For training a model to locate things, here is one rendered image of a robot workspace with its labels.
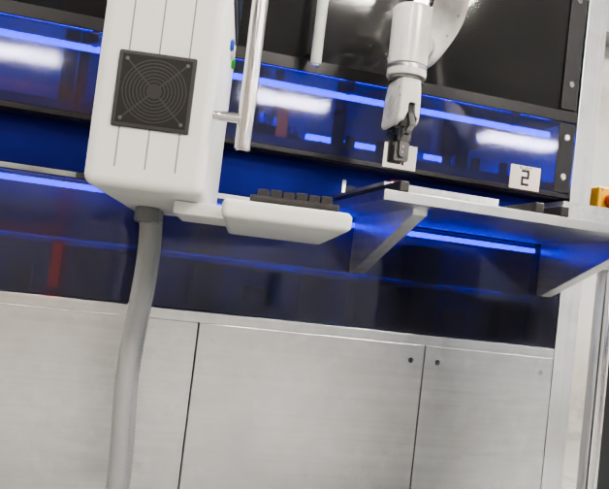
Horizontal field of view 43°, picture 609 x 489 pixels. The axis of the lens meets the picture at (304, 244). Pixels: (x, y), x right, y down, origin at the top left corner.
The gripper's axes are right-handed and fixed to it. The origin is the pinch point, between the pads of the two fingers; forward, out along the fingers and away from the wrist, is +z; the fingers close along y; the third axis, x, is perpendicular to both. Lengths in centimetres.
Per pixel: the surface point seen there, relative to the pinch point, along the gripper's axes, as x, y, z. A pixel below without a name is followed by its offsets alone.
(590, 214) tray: 36.0, 16.8, 9.5
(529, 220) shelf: 20.9, 19.5, 12.9
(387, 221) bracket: -0.9, 0.6, 14.9
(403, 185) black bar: -5.8, 19.5, 10.0
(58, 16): -72, -20, -21
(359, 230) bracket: -0.9, -16.5, 15.9
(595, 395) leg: 80, -36, 51
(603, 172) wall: 239, -258, -64
